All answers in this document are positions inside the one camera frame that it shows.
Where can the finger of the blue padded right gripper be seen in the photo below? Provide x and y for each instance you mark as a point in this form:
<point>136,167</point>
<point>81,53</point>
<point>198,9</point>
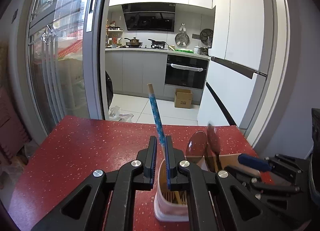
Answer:
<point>254,162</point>

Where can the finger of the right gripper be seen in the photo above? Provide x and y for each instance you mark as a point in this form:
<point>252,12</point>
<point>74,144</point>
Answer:
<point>250,178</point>

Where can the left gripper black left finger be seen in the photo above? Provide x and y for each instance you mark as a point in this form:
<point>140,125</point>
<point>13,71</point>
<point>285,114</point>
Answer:
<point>105,200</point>

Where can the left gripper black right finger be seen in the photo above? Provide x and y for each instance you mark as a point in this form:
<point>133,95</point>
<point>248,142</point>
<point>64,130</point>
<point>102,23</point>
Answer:
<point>216,202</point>

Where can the brown spoon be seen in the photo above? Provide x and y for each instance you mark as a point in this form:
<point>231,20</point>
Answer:
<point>196,147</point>
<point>214,144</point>

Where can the blue patterned wooden chopstick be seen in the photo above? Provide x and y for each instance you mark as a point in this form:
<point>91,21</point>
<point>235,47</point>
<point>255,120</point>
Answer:
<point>156,116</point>

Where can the beige plastic utensil holder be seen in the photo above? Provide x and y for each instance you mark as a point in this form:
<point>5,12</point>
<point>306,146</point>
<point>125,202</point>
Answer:
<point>168,208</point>

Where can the white refrigerator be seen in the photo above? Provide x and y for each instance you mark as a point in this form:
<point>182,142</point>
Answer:
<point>238,63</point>

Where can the cardboard box on floor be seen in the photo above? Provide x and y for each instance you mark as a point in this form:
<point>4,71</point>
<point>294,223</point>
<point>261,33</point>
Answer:
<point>183,98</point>

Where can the stacked pink plastic stools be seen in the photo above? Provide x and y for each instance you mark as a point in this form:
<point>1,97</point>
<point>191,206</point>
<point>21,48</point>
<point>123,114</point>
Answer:
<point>13,134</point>

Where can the black built-in oven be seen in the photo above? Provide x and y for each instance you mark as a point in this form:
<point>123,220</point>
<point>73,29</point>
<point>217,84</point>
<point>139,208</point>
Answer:
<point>185,71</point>

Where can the black frying pan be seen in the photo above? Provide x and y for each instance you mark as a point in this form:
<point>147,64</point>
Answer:
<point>157,44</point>

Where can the cooking pot on stove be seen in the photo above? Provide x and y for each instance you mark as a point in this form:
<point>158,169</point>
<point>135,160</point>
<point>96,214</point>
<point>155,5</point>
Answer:
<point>133,43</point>

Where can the black range hood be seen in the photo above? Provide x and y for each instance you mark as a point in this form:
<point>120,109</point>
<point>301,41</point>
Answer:
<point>149,16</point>

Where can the glass sliding door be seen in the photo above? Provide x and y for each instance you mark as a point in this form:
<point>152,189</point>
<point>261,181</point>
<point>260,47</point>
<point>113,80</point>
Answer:
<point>64,59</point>

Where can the round strainer on wall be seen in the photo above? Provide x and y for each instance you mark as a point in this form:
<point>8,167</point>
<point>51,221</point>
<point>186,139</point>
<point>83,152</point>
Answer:
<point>182,39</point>

